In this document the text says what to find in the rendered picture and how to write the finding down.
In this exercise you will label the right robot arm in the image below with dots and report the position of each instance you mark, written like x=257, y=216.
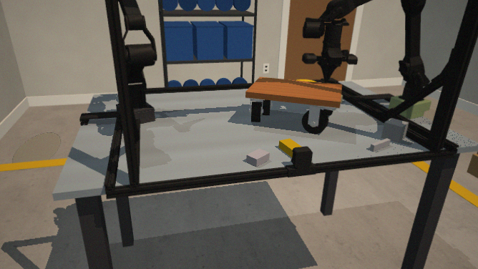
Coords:
x=412, y=65

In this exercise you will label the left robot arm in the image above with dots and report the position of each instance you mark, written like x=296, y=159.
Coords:
x=137, y=55

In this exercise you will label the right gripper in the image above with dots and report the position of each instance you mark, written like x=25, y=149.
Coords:
x=310, y=58

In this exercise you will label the yellow rectangular block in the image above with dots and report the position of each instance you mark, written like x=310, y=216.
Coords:
x=287, y=146

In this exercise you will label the pale pink rectangular block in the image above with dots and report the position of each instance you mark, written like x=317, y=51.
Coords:
x=257, y=157

